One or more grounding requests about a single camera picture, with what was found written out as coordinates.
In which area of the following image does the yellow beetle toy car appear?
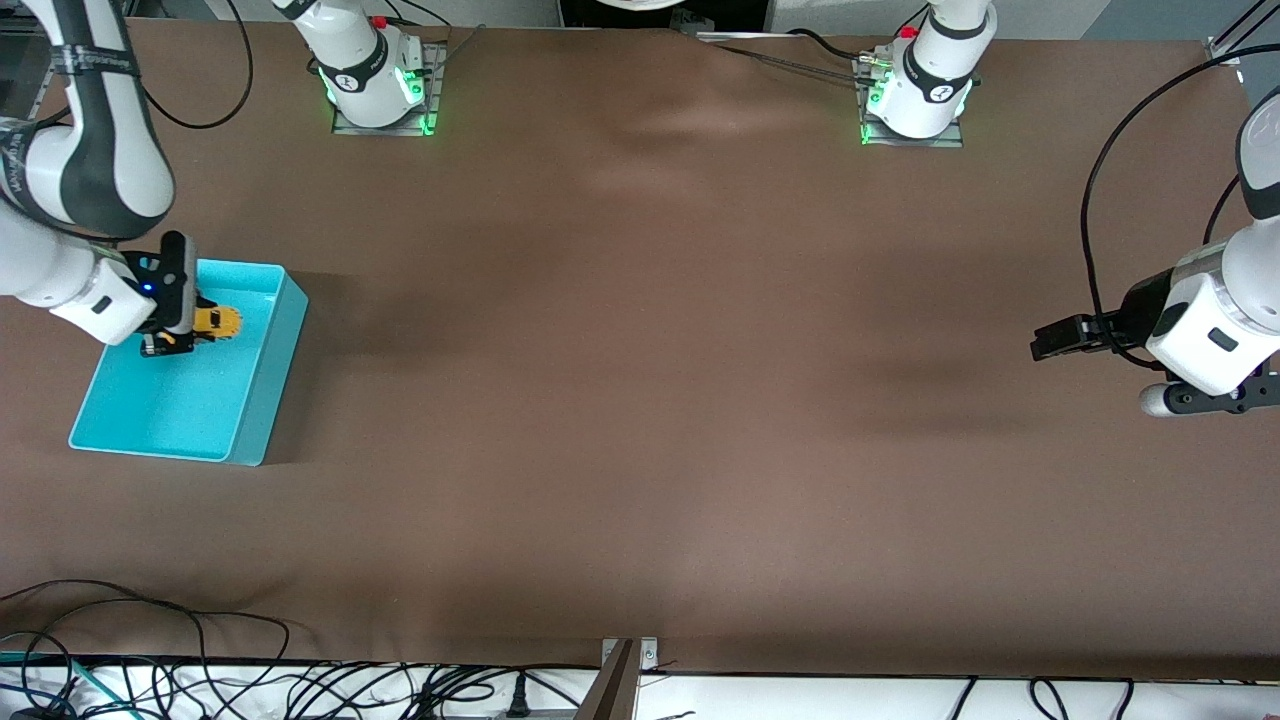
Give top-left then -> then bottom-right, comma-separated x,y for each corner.
190,305 -> 244,346

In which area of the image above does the turquoise plastic bin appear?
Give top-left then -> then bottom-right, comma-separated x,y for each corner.
68,258 -> 309,467

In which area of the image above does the brown table cover cloth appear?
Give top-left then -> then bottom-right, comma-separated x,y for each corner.
0,18 -> 1280,681

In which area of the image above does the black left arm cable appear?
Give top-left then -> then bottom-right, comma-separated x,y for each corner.
1205,175 -> 1243,246
1082,45 -> 1280,371

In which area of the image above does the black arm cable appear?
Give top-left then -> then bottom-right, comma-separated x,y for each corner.
1082,45 -> 1280,371
1205,175 -> 1243,246
138,0 -> 254,130

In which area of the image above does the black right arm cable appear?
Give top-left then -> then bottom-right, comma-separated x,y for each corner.
138,0 -> 254,130

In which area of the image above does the long black floor cable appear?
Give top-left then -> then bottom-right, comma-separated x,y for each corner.
0,578 -> 291,701

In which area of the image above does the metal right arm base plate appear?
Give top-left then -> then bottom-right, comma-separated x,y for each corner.
332,40 -> 443,137

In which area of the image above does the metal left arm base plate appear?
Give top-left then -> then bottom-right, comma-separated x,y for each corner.
860,55 -> 966,149

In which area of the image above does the aluminium frame profile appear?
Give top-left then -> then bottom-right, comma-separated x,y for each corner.
1205,0 -> 1280,69

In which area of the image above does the teal cable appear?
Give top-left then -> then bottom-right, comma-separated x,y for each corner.
0,650 -> 111,706

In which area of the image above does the grey base cable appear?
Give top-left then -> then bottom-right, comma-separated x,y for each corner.
430,24 -> 488,76

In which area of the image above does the thick black base cable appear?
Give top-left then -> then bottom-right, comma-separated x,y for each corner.
785,28 -> 869,61

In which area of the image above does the thin dark base cable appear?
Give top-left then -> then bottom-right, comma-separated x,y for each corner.
695,35 -> 873,81

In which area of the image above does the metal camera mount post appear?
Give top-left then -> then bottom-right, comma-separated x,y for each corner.
580,637 -> 661,720

